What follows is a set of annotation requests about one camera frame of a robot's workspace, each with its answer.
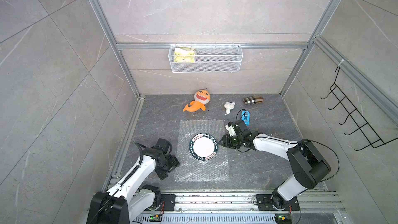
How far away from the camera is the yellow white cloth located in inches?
34.9

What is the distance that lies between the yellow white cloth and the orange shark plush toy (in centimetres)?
29

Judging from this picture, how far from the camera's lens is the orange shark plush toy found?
1095 millimetres
